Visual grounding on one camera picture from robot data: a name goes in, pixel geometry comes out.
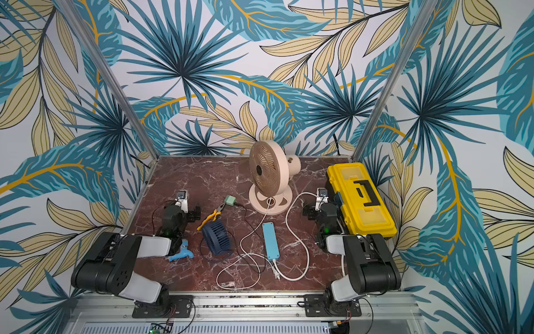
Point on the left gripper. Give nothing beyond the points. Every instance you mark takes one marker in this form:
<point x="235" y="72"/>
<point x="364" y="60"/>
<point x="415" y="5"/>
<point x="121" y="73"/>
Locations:
<point x="194" y="214"/>

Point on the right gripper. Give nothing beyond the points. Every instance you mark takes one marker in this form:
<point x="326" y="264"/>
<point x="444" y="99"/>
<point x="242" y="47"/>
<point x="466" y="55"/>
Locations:
<point x="309" y="211"/>

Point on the green power adapter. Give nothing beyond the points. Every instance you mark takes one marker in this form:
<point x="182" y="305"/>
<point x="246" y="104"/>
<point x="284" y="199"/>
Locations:
<point x="230" y="200"/>

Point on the teal power strip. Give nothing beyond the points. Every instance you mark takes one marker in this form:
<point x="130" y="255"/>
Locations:
<point x="270" y="241"/>

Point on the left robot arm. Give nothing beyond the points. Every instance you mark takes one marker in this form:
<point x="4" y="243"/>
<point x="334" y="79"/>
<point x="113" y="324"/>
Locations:
<point x="108" y="267"/>

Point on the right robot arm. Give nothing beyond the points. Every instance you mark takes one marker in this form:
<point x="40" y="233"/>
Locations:
<point x="367" y="262"/>

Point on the beige desk fan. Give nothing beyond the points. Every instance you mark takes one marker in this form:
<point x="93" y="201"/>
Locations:
<point x="271" y="170"/>

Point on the yellow black pliers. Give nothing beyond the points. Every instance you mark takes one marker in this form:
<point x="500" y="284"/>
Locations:
<point x="212" y="217"/>

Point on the yellow black toolbox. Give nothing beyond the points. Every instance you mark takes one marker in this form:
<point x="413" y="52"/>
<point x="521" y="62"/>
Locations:
<point x="363" y="211"/>

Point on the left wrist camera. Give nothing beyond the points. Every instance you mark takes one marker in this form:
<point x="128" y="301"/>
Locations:
<point x="181" y="200"/>

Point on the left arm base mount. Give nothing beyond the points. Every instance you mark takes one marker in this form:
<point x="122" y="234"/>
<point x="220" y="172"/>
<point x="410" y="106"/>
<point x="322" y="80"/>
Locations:
<point x="174" y="306"/>

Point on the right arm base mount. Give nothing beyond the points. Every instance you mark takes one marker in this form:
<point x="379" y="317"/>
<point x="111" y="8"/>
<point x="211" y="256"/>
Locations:
<point x="320" y="305"/>

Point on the aluminium front rail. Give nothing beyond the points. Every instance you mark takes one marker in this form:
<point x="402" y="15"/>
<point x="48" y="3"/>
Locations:
<point x="250" y="312"/>

